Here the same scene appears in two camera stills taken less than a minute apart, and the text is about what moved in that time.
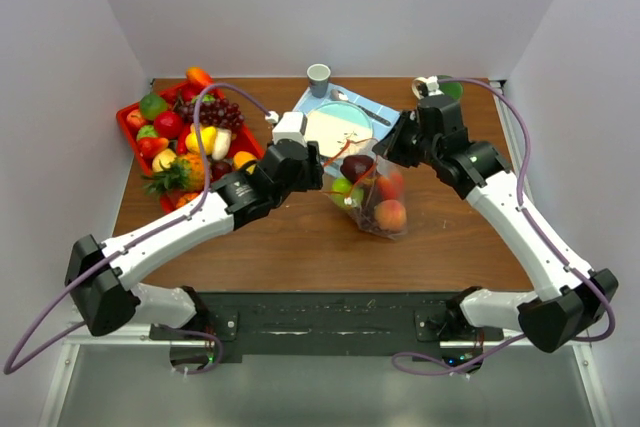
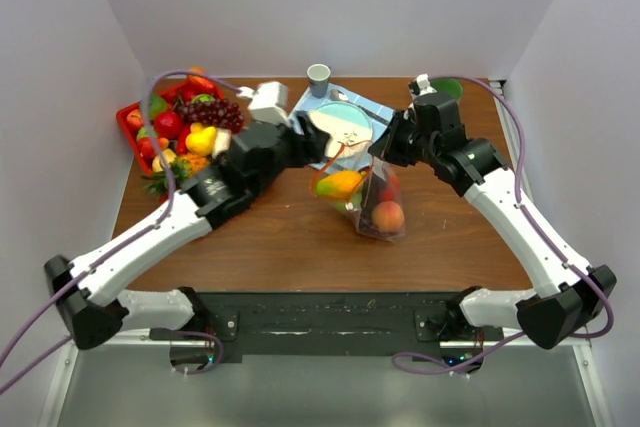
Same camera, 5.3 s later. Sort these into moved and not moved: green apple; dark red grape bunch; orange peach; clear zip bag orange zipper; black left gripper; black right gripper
Moved: black left gripper; green apple
Not moved: clear zip bag orange zipper; dark red grape bunch; orange peach; black right gripper
